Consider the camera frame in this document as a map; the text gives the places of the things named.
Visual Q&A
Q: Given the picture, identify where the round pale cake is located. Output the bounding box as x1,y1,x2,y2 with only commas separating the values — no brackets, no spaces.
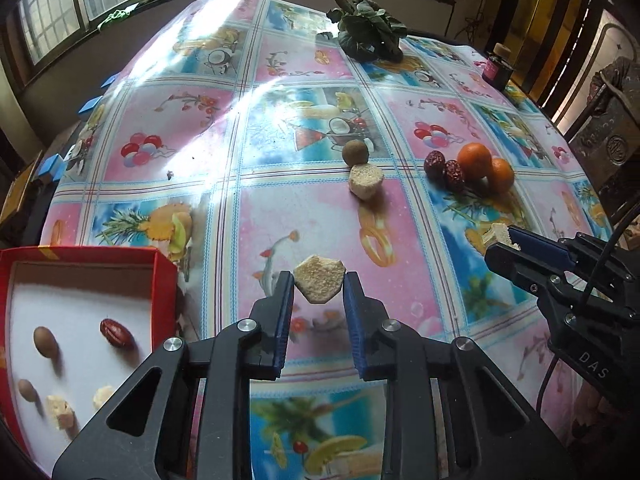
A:
348,162,386,202

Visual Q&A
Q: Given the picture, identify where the orange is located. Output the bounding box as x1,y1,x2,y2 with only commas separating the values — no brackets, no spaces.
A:
457,142,493,182
485,157,516,195

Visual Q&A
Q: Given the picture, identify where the dark jar with cork lid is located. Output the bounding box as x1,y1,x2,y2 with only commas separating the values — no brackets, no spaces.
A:
481,44,513,92

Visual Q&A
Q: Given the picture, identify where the thin black cable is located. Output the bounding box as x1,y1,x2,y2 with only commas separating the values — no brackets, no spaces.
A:
536,195,640,413

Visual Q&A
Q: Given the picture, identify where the dark green leafy vegetable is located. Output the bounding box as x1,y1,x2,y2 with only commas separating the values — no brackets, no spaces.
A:
327,0,408,63

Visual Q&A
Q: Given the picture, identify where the hexagonal sesame biscuit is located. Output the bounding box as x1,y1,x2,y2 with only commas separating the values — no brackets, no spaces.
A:
292,255,347,304

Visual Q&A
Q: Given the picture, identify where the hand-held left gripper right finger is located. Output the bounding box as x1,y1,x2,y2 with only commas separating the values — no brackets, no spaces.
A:
342,270,568,480

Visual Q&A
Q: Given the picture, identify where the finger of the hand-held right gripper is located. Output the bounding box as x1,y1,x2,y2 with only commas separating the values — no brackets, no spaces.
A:
506,226,581,268
484,244,556,297

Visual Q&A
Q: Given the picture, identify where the wooden armchair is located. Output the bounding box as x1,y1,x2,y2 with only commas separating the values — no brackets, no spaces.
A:
0,150,46,226

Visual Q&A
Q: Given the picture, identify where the green rag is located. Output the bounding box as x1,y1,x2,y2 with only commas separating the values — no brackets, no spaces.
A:
97,7,138,28

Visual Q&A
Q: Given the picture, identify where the peeled sugarcane piece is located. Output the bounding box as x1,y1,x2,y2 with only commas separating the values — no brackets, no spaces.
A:
492,222,521,251

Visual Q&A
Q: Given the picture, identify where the carved wooden chair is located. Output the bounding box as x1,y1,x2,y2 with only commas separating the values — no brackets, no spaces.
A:
567,20,640,221

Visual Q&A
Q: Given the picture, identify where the brown longan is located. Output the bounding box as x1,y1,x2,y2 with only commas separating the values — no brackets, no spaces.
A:
32,326,60,360
342,141,372,166
16,379,41,406

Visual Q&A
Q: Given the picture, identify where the fruit print tablecloth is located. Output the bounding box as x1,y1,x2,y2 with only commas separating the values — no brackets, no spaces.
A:
39,0,621,480

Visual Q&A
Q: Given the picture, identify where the red cardboard box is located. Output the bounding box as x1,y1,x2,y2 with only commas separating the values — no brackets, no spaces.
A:
0,245,179,476

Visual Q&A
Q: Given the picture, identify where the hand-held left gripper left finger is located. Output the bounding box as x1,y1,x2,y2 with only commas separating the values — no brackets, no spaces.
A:
51,270,296,480

